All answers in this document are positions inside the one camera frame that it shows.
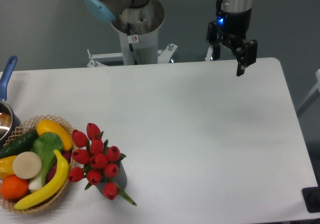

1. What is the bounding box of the orange fruit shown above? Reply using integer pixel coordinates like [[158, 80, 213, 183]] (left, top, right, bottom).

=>
[[0, 175, 29, 199]]

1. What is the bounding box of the grey ribbed vase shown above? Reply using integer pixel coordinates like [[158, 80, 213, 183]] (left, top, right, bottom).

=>
[[96, 162, 127, 194]]

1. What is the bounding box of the beige round disc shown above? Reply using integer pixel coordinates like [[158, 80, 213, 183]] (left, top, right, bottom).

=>
[[13, 151, 42, 179]]

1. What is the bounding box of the red vegetable in basket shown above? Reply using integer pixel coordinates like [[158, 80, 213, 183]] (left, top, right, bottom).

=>
[[46, 150, 72, 182]]

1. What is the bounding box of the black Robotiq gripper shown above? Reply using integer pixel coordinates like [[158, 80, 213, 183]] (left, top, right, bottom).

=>
[[205, 10, 258, 77]]

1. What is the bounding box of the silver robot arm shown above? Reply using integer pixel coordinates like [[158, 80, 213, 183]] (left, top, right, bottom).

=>
[[206, 0, 258, 77]]

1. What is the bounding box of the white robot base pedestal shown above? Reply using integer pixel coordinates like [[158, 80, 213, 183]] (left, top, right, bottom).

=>
[[84, 0, 177, 65]]

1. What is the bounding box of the black device at table edge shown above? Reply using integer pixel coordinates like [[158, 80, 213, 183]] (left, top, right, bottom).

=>
[[302, 186, 320, 213]]

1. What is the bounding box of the white frame at right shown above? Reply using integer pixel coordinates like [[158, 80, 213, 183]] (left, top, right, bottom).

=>
[[296, 69, 320, 117]]

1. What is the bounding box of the green cucumber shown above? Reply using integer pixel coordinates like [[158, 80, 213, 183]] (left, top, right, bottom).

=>
[[0, 129, 39, 159]]

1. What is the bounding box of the yellow bell pepper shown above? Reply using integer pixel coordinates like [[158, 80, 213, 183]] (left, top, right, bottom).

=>
[[0, 155, 17, 179]]

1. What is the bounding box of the blue handled saucepan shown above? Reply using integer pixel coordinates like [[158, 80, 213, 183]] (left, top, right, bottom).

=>
[[0, 56, 20, 148]]

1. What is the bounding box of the red tulip bouquet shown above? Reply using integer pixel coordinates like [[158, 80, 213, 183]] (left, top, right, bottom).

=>
[[68, 123, 137, 206]]

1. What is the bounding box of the yellow banana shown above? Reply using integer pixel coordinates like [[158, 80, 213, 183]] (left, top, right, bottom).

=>
[[14, 150, 69, 210]]

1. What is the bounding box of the woven wicker basket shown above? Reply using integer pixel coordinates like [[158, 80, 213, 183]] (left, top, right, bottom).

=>
[[0, 115, 76, 214]]

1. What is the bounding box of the green bok choy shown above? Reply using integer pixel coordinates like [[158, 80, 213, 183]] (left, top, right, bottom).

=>
[[28, 132, 63, 192]]

